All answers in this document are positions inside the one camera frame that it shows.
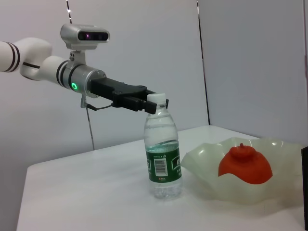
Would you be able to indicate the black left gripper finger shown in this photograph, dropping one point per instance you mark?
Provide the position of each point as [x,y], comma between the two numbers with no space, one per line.
[144,106]
[149,92]

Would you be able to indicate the black mesh pen holder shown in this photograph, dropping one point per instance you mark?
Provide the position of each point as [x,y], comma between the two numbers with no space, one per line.
[305,187]

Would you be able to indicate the green glass fruit plate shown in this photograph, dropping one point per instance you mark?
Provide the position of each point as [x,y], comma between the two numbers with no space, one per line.
[204,178]

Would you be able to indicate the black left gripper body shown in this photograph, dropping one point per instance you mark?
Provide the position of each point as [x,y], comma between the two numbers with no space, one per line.
[115,91]

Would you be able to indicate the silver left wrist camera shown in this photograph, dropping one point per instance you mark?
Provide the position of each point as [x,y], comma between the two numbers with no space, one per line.
[84,36]

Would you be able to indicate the clear green-label water bottle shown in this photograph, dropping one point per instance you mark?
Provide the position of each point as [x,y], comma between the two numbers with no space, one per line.
[163,166]

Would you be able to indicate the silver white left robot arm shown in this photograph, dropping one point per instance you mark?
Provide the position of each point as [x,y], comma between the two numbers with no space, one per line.
[36,65]

